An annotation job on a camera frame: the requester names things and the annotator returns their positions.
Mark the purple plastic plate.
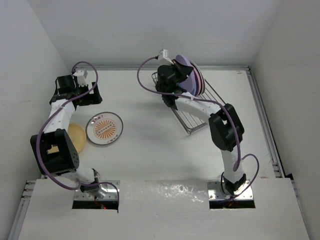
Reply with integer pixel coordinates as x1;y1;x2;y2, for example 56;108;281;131
175;54;196;86

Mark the pink plastic plate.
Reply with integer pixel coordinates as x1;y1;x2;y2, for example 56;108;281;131
191;63;204;96

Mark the blue plastic plate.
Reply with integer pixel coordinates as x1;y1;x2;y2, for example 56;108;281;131
177;83;196;96

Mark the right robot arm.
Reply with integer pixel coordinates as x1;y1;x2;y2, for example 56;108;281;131
155;56;247;195

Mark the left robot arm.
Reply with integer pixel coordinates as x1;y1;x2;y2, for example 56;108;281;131
30;71;102;196

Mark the white plate orange sunburst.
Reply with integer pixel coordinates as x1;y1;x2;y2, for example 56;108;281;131
85;111;124;146

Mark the yellow plastic plate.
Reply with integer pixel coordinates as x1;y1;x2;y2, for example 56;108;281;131
67;123;87;154

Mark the white front cover board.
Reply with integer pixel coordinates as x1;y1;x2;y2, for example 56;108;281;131
19;178;309;240

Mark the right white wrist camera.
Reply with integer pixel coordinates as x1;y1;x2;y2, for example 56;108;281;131
156;49;173;66

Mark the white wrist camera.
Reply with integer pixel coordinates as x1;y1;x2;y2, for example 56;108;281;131
156;49;173;66
71;70;88;87

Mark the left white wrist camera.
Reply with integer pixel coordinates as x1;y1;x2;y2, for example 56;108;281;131
71;70;88;87

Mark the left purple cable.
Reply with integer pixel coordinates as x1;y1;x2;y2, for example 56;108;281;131
35;61;120;205

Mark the purple cable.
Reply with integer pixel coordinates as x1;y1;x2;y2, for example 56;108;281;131
35;61;120;205
137;56;260;202

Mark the metal wire dish rack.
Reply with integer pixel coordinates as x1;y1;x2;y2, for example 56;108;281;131
151;72;221;134

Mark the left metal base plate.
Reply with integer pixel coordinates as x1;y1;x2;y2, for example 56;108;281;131
73;180;120;202

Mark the metal base plate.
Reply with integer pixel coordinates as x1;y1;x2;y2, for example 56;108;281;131
207;180;254;201
73;180;120;202

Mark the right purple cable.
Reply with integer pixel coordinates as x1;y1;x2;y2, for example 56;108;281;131
137;56;260;202

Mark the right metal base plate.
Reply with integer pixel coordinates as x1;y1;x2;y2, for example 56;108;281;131
207;180;254;201

